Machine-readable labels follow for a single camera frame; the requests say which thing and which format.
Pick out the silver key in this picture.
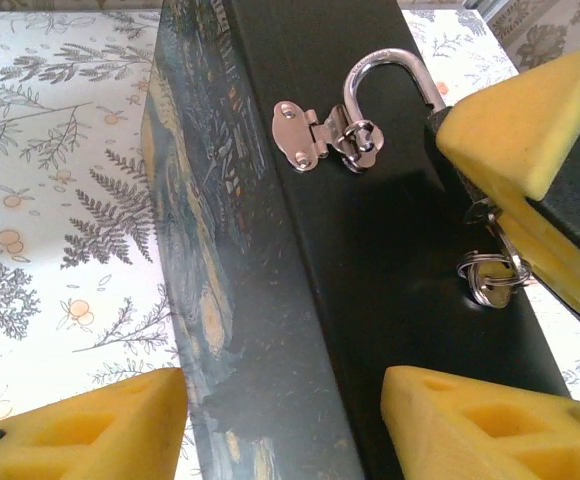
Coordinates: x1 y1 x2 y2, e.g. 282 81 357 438
469 260 515 310

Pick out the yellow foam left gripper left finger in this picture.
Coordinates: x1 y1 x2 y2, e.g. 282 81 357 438
0 367 190 480

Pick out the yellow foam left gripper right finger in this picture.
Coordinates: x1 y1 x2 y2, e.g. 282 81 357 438
380 364 580 480

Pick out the silver box hasp latch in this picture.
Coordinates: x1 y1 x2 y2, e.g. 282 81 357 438
271 98 386 175

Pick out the black box with painting print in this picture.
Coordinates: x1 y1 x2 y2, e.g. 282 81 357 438
139 0 571 480

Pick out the silver key ring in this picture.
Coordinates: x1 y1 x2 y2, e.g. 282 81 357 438
456 248 532 297

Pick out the black padlock with silver shackle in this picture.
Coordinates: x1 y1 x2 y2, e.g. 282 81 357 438
342 47 496 214

